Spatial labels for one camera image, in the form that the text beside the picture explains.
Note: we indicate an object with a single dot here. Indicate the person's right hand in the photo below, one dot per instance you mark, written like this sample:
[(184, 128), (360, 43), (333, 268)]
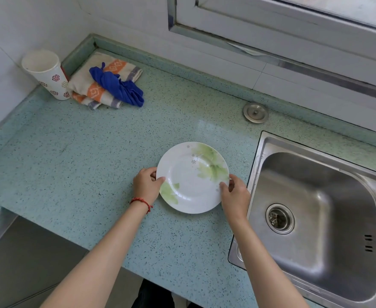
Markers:
[(236, 198)]

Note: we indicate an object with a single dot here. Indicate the person's left hand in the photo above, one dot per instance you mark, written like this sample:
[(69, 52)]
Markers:
[(145, 186)]

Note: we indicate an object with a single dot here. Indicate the person's right thumb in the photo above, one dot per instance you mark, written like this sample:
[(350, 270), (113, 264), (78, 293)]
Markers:
[(223, 188)]

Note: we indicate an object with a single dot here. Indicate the person's left thumb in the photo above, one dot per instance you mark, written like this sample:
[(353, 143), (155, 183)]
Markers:
[(160, 180)]

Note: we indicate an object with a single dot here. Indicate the white plate with green leaves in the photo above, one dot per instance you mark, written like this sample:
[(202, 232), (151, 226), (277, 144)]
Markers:
[(192, 178)]

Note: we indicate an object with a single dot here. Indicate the person's right forearm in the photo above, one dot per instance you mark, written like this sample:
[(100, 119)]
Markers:
[(265, 264)]

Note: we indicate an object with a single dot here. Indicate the person's left forearm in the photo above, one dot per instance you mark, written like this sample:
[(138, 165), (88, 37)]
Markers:
[(96, 258)]

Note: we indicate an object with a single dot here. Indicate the sink drain strainer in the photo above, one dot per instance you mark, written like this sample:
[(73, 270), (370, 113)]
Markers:
[(279, 218)]

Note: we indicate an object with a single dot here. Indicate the round metal hole cover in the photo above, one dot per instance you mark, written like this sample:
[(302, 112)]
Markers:
[(255, 111)]

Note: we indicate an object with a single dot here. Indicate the stainless steel sink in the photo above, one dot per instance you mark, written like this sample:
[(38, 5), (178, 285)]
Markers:
[(316, 221)]

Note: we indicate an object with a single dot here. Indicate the blue cloth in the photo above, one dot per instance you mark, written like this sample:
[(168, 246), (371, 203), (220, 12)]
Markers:
[(120, 84)]

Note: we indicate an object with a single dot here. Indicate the person's dark trousers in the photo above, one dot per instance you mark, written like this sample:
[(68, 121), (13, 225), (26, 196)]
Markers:
[(152, 296)]

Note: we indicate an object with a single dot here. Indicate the orange patterned beige towel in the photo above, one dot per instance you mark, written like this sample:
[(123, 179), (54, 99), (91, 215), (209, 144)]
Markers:
[(93, 83)]

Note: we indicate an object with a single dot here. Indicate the white paper cup red pattern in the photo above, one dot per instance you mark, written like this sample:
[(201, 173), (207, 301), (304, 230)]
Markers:
[(48, 75)]

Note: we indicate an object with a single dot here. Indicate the aluminium window frame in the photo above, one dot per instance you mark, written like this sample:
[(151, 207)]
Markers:
[(271, 32)]

